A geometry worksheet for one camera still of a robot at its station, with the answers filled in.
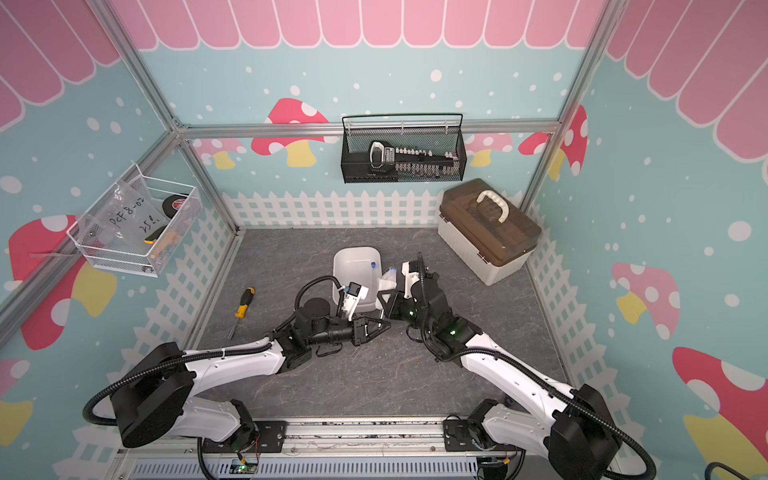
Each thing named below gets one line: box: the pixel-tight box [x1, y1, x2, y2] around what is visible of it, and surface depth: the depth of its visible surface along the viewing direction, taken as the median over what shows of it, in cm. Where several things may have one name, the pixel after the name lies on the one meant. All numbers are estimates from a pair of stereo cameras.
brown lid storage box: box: [438, 178, 542, 286], surface depth 101 cm
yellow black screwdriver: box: [227, 287, 256, 340], surface depth 99 cm
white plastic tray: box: [333, 246, 383, 313], surface depth 108 cm
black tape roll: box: [162, 194, 187, 219], surface depth 82 cm
